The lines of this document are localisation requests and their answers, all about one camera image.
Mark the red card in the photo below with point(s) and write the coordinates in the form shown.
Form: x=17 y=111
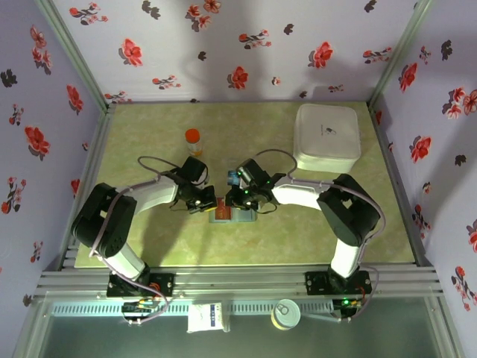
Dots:
x=223 y=213

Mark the blue VIP chip card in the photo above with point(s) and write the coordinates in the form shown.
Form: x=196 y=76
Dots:
x=233 y=182
x=234 y=174

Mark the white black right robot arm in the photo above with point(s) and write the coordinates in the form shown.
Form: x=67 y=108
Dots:
x=298 y=195

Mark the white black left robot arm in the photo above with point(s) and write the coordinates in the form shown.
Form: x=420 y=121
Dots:
x=153 y=195

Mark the orange pill bottle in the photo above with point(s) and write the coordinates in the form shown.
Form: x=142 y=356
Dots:
x=194 y=143

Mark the white zip storage case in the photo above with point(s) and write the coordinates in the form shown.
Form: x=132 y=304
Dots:
x=326 y=138

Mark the white paper packet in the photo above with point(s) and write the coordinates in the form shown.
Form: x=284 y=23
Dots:
x=203 y=318

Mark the tin can with pull tab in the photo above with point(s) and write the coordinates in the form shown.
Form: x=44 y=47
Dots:
x=285 y=315

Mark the black electronics board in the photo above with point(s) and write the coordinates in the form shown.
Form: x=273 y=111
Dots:
x=138 y=307
x=346 y=304

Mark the aluminium frame rail wide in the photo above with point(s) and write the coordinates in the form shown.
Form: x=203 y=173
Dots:
x=238 y=281

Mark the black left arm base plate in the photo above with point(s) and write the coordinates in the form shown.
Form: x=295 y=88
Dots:
x=164 y=281

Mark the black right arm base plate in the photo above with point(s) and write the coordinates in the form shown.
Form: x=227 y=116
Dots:
x=316 y=283

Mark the aluminium side rail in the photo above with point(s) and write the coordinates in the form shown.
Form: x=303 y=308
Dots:
x=97 y=149
x=398 y=186

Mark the aluminium frame post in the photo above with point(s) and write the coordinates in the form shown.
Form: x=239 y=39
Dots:
x=76 y=56
x=397 y=56

